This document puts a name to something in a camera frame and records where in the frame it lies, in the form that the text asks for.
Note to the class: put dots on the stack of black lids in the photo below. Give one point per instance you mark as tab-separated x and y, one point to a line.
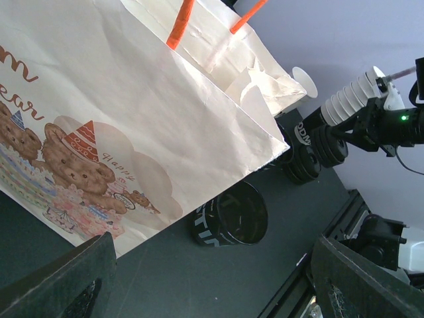
304	166

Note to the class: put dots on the black plastic cup lid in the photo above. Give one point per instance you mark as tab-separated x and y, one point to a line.
330	150

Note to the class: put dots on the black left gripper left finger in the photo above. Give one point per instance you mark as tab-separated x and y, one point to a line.
78	284

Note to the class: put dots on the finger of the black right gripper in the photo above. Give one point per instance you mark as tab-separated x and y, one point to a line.
362	122
368	142

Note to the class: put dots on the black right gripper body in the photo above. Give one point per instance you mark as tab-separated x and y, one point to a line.
391	129

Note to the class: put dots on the single paper coffee cup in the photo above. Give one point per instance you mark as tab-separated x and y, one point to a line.
303	78

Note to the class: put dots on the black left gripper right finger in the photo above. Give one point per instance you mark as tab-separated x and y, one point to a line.
349	285

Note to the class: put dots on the stack of paper cups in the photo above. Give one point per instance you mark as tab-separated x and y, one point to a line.
346	102

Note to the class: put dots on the printed white paper bag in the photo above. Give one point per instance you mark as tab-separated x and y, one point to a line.
105	128

